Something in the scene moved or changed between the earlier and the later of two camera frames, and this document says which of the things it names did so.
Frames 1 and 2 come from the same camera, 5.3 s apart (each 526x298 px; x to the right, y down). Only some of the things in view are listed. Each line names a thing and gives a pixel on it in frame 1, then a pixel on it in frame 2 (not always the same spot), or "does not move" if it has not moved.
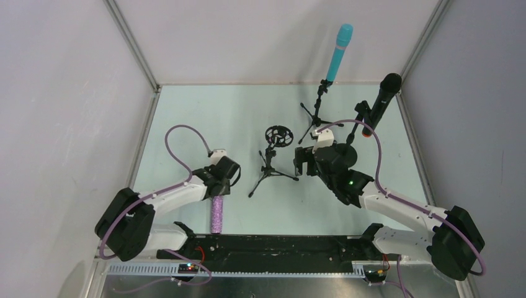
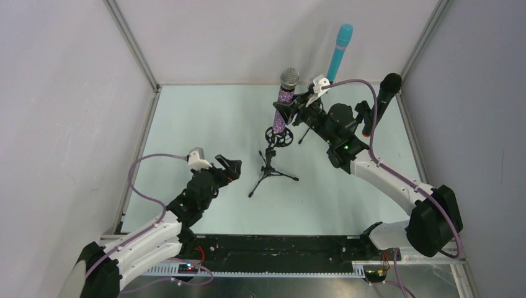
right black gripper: x=306 y=161 -> x=296 y=112
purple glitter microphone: x=216 y=221 -> x=289 y=79
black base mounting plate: x=275 y=250 does not move
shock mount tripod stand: x=277 y=136 does not move
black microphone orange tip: x=390 y=85 does not move
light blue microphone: x=344 y=34 does not move
